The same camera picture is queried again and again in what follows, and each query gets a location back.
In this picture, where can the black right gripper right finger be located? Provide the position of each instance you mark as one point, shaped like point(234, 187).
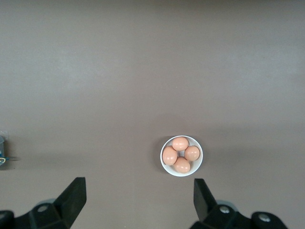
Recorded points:
point(205, 202)

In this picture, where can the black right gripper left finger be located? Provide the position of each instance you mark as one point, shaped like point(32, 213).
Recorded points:
point(71, 198)

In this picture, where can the brown egg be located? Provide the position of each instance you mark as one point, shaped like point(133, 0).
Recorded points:
point(182, 165)
point(192, 153)
point(169, 155)
point(180, 143)

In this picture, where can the clear plastic egg carton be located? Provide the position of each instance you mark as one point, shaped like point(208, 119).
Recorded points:
point(2, 152)

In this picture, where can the white round bowl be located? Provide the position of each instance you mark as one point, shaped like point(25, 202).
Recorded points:
point(197, 168)

